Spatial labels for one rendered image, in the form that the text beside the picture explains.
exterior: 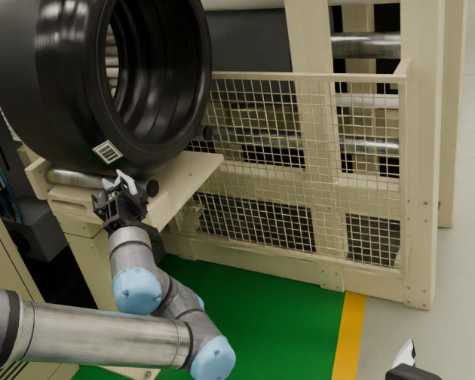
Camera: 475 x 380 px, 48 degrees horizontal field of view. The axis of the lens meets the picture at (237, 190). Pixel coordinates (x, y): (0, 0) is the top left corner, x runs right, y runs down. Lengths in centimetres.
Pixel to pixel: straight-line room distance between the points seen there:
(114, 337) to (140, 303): 13
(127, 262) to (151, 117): 76
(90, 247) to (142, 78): 56
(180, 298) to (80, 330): 24
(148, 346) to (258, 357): 126
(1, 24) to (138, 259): 60
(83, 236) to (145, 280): 90
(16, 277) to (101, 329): 114
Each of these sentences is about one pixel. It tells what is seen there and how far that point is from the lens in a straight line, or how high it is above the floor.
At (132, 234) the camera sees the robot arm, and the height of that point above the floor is 103.
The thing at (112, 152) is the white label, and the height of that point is 105.
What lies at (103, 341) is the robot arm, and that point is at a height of 105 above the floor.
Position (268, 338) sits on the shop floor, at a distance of 209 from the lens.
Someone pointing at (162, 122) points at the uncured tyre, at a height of 94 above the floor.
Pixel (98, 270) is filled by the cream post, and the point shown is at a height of 48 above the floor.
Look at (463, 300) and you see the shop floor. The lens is 220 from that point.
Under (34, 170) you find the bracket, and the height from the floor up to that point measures 94.
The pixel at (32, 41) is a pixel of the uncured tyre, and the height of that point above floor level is 131.
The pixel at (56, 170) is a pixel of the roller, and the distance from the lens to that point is 151.
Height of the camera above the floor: 157
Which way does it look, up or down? 33 degrees down
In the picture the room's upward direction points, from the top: 12 degrees counter-clockwise
